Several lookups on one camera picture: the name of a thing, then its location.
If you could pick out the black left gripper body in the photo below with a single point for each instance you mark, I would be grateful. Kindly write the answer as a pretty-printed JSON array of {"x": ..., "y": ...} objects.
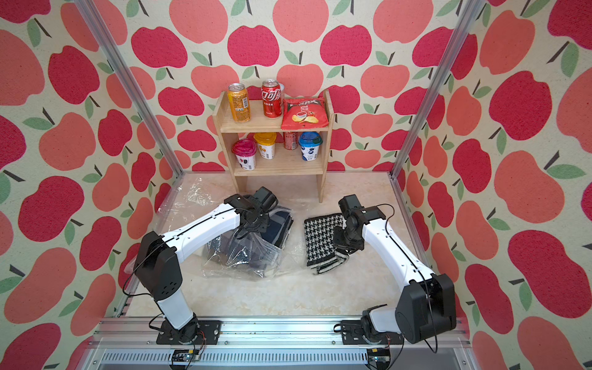
[{"x": 260, "y": 225}]

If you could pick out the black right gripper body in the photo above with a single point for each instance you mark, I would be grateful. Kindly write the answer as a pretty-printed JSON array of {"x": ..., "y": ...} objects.
[{"x": 341, "y": 239}]

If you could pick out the navy blue plaid scarf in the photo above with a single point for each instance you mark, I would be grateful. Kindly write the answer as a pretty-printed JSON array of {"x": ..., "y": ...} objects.
[{"x": 249, "y": 256}]

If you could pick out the black white houndstooth scarf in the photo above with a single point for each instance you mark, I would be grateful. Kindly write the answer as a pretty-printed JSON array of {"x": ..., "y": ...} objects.
[{"x": 322, "y": 255}]

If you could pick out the clear plastic vacuum bag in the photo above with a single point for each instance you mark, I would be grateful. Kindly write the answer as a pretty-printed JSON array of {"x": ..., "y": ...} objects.
[{"x": 195, "y": 196}]

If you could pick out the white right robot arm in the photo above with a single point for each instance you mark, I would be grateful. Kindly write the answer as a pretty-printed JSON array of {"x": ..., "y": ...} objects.
[{"x": 426, "y": 307}]

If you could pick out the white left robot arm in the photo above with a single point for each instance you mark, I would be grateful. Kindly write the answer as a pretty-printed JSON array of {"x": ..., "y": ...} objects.
[{"x": 160, "y": 255}]

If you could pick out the red chips bag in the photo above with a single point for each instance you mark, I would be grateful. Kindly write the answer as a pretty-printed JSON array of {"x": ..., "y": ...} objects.
[{"x": 304, "y": 114}]

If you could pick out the pink lid cup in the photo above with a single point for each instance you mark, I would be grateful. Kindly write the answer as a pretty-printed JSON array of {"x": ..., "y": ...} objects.
[{"x": 245, "y": 151}]

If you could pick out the yellow lid cup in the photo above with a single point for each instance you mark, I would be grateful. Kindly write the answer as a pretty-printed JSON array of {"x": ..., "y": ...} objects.
[{"x": 266, "y": 144}]

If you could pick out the small red can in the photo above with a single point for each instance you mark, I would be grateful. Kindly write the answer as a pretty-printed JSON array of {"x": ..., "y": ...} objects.
[{"x": 290, "y": 140}]

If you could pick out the blue lid cup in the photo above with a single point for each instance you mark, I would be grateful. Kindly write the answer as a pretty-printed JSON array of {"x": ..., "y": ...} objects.
[{"x": 310, "y": 143}]

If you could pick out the wooden two-tier shelf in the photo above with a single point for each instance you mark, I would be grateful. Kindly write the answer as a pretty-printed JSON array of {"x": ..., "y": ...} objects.
[{"x": 276, "y": 151}]

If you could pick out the orange drink can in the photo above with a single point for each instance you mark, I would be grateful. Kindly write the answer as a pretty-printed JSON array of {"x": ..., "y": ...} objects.
[{"x": 239, "y": 103}]

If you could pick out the red cola can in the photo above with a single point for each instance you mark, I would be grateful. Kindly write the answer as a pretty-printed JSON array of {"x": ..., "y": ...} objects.
[{"x": 271, "y": 95}]

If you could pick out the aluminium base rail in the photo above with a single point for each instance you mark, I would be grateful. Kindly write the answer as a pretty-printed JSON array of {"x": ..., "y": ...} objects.
[{"x": 272, "y": 342}]

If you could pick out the aluminium frame post right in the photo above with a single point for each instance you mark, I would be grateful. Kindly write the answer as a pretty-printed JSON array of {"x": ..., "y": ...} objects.
[{"x": 443, "y": 71}]

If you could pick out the aluminium frame post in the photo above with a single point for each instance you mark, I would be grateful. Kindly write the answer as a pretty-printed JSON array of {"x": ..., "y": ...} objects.
[
  {"x": 101, "y": 33},
  {"x": 443, "y": 71}
]

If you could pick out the aluminium frame post left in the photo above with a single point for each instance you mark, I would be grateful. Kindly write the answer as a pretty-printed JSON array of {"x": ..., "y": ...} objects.
[{"x": 101, "y": 33}]

